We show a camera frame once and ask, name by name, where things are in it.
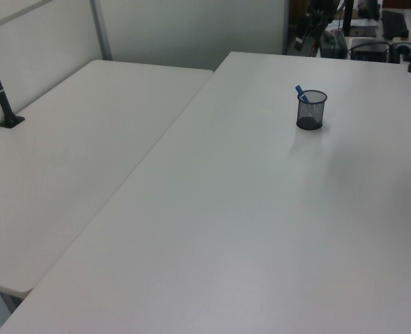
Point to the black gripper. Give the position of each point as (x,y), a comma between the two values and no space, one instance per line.
(322,6)

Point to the blue and white marker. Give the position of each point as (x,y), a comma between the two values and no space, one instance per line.
(301,93)

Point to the dark green box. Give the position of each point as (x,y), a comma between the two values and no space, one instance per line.
(336,44)

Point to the black monitor stand pole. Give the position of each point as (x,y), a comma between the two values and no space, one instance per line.
(347,17)

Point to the white paper sheet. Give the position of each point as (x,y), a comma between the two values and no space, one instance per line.
(363,23)

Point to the black electronics box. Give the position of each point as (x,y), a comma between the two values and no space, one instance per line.
(370,49)

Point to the black mesh pen cup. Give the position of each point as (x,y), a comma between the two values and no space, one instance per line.
(310,115)

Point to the black keyboard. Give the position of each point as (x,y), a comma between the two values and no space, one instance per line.
(394,23)

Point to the grey partition frame post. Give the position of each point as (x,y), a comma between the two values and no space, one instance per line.
(101,29)

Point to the black camera pole with base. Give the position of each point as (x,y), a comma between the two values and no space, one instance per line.
(0,94)

